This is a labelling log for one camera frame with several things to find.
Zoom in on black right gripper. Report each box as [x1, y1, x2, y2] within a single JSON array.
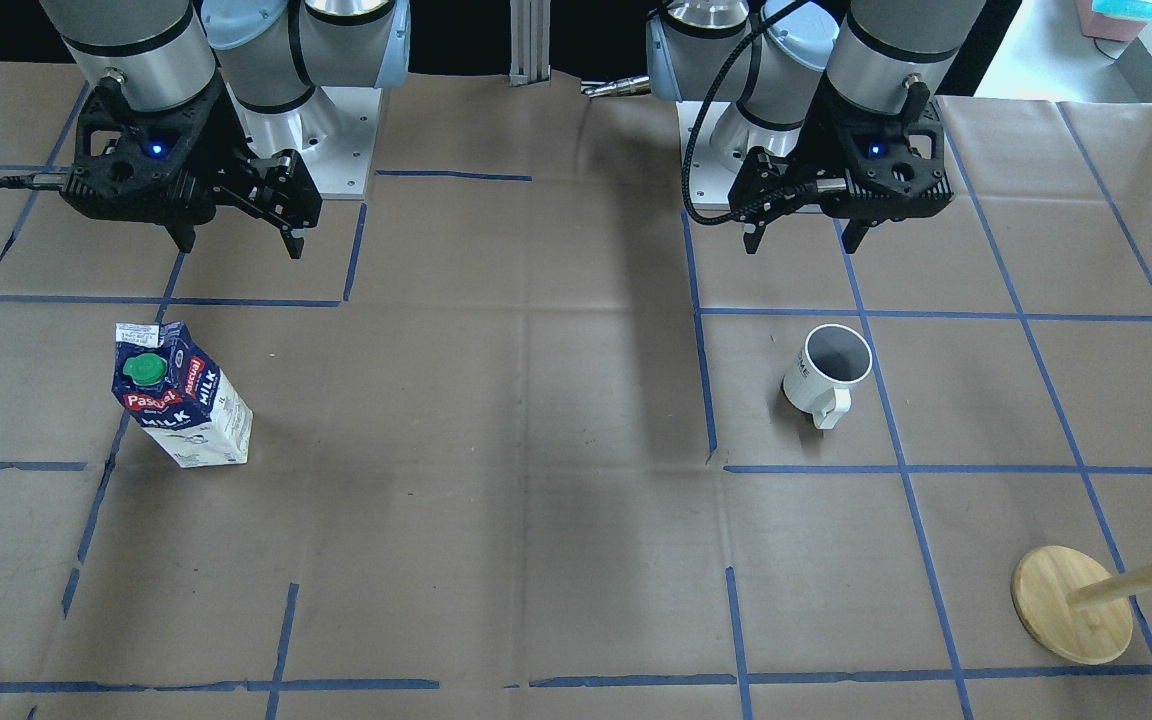
[[61, 76, 323, 260]]

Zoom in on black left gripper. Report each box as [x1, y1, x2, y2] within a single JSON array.
[[730, 76, 954, 255]]

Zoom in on white ceramic mug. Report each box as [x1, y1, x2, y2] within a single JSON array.
[[782, 324, 873, 430]]

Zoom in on blue white milk carton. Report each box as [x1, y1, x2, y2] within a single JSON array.
[[111, 323, 253, 468]]

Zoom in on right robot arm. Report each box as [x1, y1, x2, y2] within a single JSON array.
[[44, 1, 411, 259]]

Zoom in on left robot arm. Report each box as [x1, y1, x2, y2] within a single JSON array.
[[646, 1, 983, 253]]

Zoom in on wooden mug tree stand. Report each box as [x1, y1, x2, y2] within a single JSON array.
[[1011, 544, 1152, 665]]

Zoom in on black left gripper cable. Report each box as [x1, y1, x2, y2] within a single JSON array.
[[684, 0, 842, 227]]

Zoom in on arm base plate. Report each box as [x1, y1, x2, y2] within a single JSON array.
[[679, 100, 847, 213], [237, 88, 385, 200]]

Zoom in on aluminium frame post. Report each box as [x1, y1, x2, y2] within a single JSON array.
[[508, 0, 550, 88]]

